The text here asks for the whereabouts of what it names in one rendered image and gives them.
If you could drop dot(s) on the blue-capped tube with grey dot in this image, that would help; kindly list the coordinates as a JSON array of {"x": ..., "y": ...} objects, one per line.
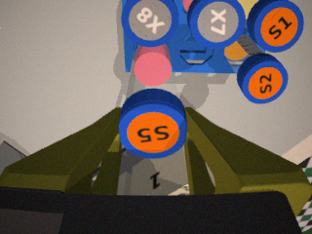
[{"x": 150, "y": 23}]

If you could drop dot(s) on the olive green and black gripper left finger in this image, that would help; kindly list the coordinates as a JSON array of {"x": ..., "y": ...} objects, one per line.
[{"x": 69, "y": 164}]

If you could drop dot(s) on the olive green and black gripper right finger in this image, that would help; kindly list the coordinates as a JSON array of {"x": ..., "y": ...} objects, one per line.
[{"x": 238, "y": 165}]

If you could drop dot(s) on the blue sample tube rack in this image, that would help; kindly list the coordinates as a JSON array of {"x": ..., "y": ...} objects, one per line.
[{"x": 213, "y": 63}]

